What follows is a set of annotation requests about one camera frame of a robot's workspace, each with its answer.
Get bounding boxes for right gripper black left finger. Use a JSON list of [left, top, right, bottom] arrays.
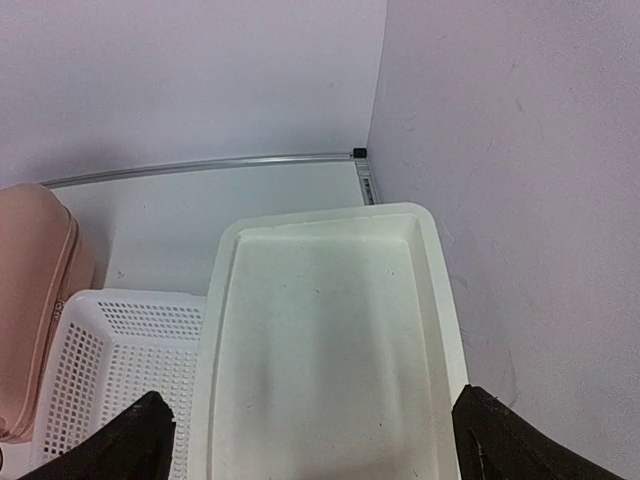
[[23, 391, 175, 480]]

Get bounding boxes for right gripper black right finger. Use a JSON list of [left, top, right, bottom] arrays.
[[452, 385, 614, 479]]

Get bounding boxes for pink hard-shell suitcase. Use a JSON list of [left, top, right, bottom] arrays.
[[1, 184, 78, 443]]

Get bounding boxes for white perforated plastic basket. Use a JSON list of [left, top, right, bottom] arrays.
[[30, 289, 206, 479]]

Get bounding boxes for white three-drawer storage cabinet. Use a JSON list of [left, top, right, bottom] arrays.
[[187, 203, 468, 479]]

